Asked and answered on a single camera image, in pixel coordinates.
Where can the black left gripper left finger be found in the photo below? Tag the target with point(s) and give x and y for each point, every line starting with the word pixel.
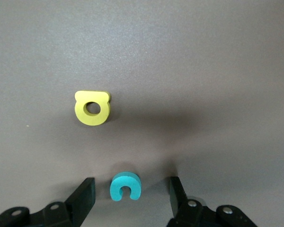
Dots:
pixel 61 215

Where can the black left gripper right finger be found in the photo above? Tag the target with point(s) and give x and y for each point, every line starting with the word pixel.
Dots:
pixel 194 215

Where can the teal letter c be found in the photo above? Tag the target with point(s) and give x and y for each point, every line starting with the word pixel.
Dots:
pixel 116 186

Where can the yellow letter D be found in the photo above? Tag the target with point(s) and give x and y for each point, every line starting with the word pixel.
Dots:
pixel 80 113

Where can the brown table cover sheet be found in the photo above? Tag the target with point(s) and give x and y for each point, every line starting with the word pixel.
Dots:
pixel 180 59

